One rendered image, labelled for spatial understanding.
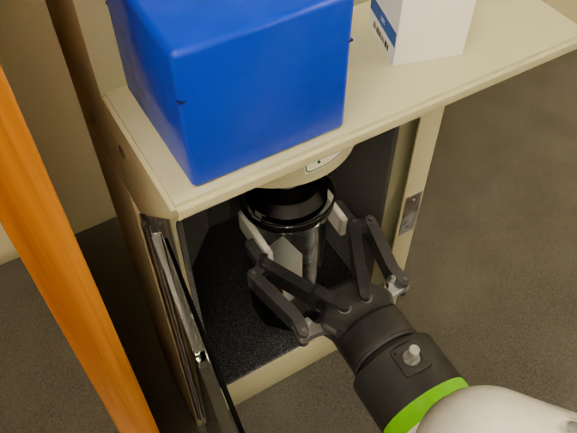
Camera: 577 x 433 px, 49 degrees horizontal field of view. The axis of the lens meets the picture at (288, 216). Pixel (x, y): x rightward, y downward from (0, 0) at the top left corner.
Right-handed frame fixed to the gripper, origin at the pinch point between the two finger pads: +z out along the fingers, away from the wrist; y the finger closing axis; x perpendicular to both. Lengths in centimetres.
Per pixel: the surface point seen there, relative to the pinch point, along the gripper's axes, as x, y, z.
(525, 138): 26, -59, 13
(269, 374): 21.9, 6.8, -7.3
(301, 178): -12.3, 1.5, -4.9
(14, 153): -36.4, 23.7, -15.5
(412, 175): -7.0, -11.8, -6.3
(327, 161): -12.9, -1.5, -4.7
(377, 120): -31.1, 4.0, -17.4
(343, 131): -31.2, 6.3, -17.3
